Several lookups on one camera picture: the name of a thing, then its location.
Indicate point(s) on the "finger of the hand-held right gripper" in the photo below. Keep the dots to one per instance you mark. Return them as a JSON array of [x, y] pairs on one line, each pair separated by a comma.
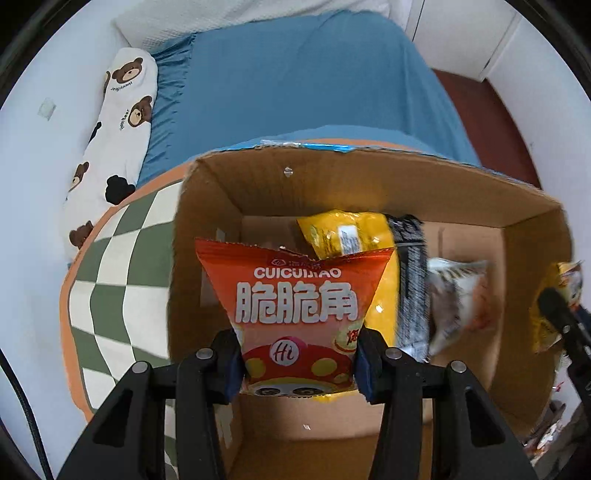
[[556, 309]]

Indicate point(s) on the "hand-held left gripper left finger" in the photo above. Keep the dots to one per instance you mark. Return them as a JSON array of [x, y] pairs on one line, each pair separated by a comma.
[[232, 374]]

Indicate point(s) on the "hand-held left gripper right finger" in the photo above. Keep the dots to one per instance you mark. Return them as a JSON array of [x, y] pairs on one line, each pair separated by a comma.
[[364, 374]]

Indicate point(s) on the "yellow printed snack packet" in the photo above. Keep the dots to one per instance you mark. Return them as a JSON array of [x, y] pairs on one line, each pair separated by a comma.
[[539, 325]]

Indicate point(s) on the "red snack packet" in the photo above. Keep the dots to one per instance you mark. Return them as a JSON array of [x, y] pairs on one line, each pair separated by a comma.
[[295, 300]]

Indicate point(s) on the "brown cardboard box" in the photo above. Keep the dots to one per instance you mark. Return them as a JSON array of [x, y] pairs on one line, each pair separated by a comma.
[[323, 184]]

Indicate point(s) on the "white and brown snack packet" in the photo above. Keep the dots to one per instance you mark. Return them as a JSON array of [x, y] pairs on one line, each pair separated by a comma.
[[457, 300]]

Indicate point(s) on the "black snack packet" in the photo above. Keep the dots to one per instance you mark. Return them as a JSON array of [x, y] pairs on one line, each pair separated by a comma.
[[413, 286]]

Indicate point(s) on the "pile of snack packets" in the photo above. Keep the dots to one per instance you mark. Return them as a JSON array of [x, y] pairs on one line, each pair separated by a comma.
[[554, 431]]

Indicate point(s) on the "green and white checkered mat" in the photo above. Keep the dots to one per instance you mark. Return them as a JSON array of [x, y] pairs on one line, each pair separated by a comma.
[[120, 286]]

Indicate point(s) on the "white bear print pillow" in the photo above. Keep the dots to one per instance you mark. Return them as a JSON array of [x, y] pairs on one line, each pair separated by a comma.
[[120, 138]]

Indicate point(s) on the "white cabinet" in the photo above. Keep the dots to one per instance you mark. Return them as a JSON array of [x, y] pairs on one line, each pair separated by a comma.
[[455, 32]]

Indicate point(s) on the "blue bed sheet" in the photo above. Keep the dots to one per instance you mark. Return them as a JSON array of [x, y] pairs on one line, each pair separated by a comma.
[[300, 83]]

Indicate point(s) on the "white textured blanket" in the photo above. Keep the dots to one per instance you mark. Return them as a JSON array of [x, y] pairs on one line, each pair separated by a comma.
[[231, 18]]

